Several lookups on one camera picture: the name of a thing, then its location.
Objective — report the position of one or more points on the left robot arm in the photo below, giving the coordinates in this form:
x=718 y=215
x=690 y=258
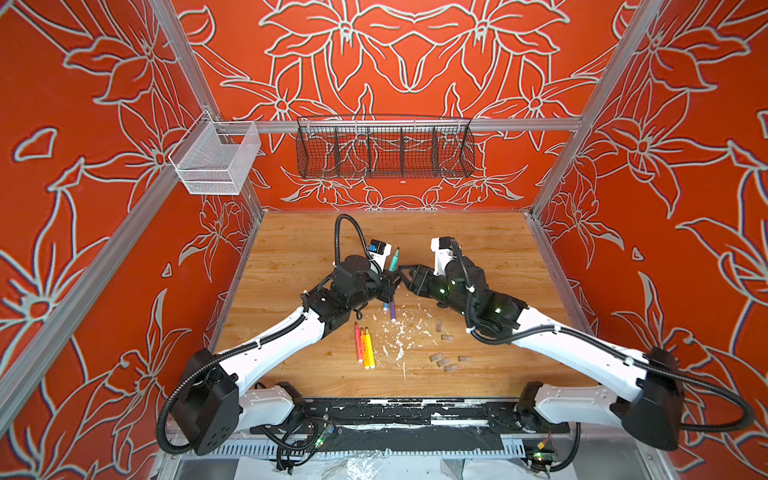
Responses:
x=215 y=396

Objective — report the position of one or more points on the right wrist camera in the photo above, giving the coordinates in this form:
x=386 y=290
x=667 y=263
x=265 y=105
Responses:
x=442 y=247

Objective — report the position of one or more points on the green pen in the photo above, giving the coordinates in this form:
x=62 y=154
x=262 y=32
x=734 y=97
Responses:
x=395 y=259

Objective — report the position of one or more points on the yellow pen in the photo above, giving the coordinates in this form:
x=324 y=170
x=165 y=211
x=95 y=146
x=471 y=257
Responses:
x=369 y=360

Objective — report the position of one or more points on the clear plastic bin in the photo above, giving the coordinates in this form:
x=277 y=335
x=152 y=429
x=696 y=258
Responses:
x=207 y=163

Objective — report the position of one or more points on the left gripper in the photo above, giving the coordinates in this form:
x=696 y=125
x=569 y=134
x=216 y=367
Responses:
x=387 y=282

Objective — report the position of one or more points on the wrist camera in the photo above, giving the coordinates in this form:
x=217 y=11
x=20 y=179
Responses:
x=442 y=247
x=379 y=251

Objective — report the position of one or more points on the orange pen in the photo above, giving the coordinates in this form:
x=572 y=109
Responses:
x=363 y=349

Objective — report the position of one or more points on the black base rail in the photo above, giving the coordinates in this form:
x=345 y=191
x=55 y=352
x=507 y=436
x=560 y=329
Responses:
x=497 y=414

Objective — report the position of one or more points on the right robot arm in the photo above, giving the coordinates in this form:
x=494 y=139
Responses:
x=646 y=390

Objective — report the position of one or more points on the red pen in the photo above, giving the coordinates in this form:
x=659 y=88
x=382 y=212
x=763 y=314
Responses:
x=358 y=343

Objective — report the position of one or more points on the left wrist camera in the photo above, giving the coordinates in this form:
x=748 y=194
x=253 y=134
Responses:
x=379 y=251

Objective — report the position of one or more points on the black wire basket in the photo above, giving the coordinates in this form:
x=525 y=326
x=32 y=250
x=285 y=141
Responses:
x=363 y=146

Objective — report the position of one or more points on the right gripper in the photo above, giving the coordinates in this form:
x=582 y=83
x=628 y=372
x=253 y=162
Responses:
x=421 y=280

